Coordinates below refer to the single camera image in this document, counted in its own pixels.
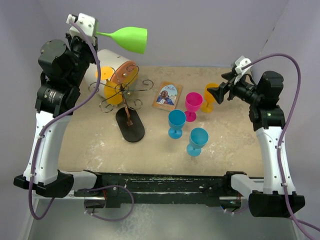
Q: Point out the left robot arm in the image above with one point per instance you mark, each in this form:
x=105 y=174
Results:
x=63 y=68

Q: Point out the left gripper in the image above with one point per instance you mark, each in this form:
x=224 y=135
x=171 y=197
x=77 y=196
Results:
x=72 y=41

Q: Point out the white cylinder container orange lid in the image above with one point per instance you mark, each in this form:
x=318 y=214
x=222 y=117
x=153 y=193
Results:
x=126 y=70

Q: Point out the orange picture book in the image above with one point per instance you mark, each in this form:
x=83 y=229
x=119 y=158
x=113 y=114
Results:
x=167 y=96

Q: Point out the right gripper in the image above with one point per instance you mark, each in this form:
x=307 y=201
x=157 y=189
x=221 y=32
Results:
x=219 y=92

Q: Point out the orange wine glass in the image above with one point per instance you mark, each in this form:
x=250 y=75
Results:
x=208 y=103
x=109 y=86

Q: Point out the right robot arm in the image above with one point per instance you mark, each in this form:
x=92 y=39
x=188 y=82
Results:
x=276 y=197

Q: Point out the blue wine glass left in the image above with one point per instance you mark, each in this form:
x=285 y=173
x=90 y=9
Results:
x=176 y=121

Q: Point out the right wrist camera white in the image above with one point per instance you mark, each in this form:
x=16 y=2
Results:
x=240 y=67

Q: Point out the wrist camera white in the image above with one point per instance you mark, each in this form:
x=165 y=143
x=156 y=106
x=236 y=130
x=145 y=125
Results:
x=87 y=23
x=240 y=67

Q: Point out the orange wine glass front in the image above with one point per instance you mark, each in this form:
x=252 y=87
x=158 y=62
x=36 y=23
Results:
x=109 y=86

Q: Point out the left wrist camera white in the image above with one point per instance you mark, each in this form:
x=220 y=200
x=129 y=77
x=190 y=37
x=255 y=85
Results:
x=87 y=23

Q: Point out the pink wine glass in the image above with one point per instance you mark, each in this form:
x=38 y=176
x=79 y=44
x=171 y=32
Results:
x=193 y=102

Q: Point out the metal wine glass rack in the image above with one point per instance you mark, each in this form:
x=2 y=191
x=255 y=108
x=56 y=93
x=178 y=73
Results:
x=127 y=118

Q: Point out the blue wine glass front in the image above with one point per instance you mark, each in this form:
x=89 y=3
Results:
x=197 y=140

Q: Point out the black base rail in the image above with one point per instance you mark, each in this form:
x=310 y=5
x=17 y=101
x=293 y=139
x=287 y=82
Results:
x=126 y=188

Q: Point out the blue wine glass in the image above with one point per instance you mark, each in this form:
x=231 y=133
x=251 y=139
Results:
x=197 y=140
x=176 y=121

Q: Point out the orange wine glass back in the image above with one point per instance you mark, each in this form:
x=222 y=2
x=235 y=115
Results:
x=208 y=103

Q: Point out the green wine glass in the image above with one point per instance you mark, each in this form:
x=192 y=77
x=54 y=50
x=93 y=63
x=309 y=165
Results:
x=131 y=38

